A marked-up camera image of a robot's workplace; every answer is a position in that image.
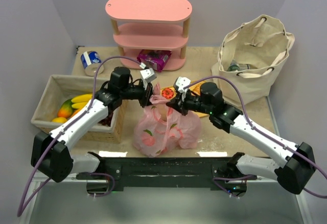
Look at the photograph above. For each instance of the blue white tin can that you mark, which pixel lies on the blue white tin can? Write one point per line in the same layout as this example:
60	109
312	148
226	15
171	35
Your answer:
91	62

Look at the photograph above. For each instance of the pink three-tier shelf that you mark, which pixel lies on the pink three-tier shelf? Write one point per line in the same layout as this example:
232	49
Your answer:
150	25

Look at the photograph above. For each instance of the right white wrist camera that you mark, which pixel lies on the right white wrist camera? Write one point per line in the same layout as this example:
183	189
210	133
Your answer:
180	86

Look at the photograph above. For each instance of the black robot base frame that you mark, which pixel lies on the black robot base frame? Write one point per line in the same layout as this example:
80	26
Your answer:
207	172

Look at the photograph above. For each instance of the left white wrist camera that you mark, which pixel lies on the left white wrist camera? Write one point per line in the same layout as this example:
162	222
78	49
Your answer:
147	74

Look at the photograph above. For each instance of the clear water bottle green label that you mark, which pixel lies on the clear water bottle green label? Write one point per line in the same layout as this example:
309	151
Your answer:
235	66

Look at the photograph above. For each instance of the orange mango fruit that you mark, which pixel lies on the orange mango fruit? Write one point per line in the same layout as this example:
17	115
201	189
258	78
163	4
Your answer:
66	109

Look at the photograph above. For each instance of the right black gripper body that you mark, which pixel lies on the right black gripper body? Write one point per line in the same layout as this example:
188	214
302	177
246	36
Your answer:
181	104

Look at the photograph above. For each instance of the dark red grapes bunch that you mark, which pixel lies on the dark red grapes bunch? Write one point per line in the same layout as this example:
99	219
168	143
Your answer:
106	121

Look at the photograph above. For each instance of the wicker basket with liner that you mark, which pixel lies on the wicker basket with liner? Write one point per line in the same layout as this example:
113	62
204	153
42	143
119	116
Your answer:
60	88

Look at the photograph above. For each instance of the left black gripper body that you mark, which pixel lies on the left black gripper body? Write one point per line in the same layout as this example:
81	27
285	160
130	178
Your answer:
146	95

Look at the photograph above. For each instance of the purple snack packet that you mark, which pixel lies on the purple snack packet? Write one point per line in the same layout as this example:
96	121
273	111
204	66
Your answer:
155	59

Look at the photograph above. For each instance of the long baguette bread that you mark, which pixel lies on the long baguette bread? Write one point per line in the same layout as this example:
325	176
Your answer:
196	88

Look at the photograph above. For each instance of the cream canvas tote bag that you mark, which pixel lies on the cream canvas tote bag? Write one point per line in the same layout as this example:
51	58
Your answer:
263	43

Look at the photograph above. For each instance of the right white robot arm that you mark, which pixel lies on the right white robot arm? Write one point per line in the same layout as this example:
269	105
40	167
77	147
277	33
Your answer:
288	163

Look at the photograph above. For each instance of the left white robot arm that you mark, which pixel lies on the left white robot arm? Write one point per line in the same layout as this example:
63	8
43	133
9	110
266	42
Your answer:
51	153

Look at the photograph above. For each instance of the pink sprinkled donut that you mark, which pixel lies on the pink sprinkled donut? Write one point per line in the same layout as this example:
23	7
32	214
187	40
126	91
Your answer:
168	93

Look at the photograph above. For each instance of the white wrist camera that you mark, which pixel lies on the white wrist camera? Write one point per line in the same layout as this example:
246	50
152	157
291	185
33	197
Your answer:
147	74
180	86

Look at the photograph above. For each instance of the pink plastic bag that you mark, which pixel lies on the pink plastic bag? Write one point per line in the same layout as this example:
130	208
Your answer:
162	129

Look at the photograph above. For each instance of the yellow banana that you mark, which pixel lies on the yellow banana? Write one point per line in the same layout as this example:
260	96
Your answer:
80	101

